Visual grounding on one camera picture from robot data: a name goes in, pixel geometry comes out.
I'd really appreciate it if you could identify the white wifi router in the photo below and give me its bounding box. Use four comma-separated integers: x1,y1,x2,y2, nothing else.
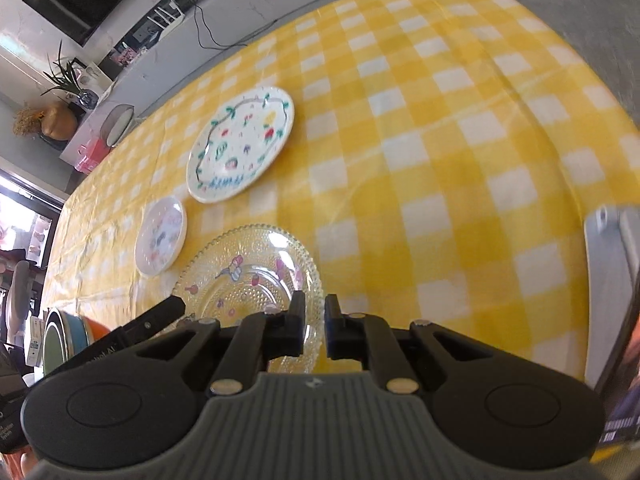
146,0,184,35

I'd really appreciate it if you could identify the white phone stand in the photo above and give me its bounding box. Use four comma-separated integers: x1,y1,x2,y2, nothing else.
584,205,639,391

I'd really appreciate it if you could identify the orange steel bowl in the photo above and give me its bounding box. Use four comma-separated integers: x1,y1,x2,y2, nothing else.
80,315,111,344

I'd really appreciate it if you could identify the brown gourd vase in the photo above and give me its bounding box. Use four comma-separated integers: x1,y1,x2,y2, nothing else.
40,103,78,141

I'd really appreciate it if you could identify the black smartphone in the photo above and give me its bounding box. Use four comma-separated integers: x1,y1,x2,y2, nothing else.
599,247,639,446

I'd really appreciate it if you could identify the green ceramic bowl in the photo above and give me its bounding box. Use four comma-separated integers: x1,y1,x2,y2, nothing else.
42,324,66,375

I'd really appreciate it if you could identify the small white patterned plate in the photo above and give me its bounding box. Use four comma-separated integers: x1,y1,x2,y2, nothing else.
134,196,188,278

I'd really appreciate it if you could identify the pink plastic box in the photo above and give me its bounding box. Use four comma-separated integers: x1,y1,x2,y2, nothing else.
75,138,111,174

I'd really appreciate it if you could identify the white painted fruit plate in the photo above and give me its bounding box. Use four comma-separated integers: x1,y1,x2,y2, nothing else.
186,87,295,204

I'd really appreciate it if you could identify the grey round stool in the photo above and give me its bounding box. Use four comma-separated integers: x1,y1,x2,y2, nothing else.
100,104,134,148

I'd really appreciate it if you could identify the clear glass patterned plate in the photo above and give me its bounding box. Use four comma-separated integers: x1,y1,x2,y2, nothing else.
172,224,324,374

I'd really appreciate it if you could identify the blue vase with plant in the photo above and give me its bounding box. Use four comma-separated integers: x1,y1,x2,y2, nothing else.
42,42,99,110

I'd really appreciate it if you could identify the yellow checkered tablecloth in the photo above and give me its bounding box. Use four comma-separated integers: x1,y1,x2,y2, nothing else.
42,0,639,377

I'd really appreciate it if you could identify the black power cable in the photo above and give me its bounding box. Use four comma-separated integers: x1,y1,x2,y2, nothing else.
193,4,279,52

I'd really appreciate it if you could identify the white marble tv console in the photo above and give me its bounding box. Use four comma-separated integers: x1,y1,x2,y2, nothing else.
60,0,330,166

